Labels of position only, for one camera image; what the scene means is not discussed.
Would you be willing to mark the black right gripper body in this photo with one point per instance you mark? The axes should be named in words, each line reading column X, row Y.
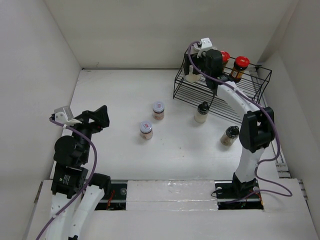
column 199, row 64

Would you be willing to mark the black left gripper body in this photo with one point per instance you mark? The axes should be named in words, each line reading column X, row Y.
column 89, row 127

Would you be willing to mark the red lid sauce jar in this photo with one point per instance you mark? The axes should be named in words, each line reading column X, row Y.
column 225, row 58
column 240, row 64

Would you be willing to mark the round clear glass jar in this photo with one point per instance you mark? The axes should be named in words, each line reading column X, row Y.
column 189, row 76

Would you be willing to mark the white lid jar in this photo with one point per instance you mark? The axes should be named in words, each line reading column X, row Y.
column 146, row 130
column 158, row 110

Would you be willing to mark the black cap white spice bottle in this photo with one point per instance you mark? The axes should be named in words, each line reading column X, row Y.
column 201, row 114

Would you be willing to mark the black cap brown spice bottle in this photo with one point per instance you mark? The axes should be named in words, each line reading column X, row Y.
column 230, row 135

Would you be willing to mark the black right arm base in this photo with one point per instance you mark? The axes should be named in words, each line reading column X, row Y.
column 228, row 197

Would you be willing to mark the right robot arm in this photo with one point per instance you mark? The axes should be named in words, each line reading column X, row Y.
column 256, row 132

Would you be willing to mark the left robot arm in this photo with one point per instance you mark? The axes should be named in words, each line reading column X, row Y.
column 76, row 188

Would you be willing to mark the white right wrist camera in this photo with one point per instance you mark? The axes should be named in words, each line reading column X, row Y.
column 204, row 44

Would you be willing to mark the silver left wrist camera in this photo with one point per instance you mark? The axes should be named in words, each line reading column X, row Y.
column 63, row 115

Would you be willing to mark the black wire rack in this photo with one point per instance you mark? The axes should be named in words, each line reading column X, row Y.
column 226, row 89

